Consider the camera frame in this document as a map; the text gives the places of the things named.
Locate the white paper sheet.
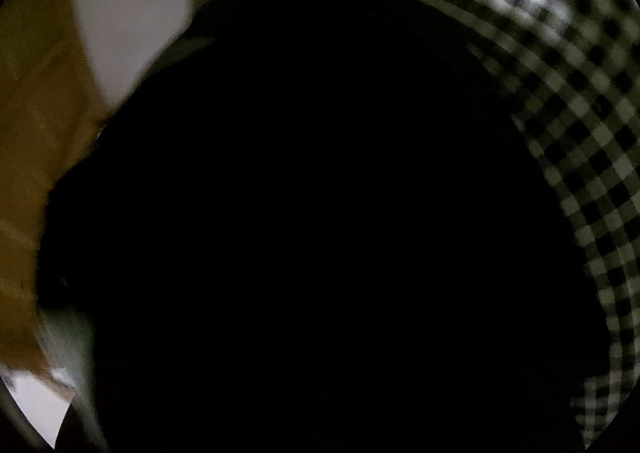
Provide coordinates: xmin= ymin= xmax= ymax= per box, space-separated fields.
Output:
xmin=7 ymin=369 xmax=77 ymax=450

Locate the black white checkered bed sheet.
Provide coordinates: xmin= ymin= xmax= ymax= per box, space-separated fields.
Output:
xmin=345 ymin=0 xmax=640 ymax=450

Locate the brown wooden board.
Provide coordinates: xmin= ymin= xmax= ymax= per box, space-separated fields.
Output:
xmin=0 ymin=0 xmax=117 ymax=379

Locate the dark green garment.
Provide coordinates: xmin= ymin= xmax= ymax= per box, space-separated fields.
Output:
xmin=36 ymin=0 xmax=628 ymax=453

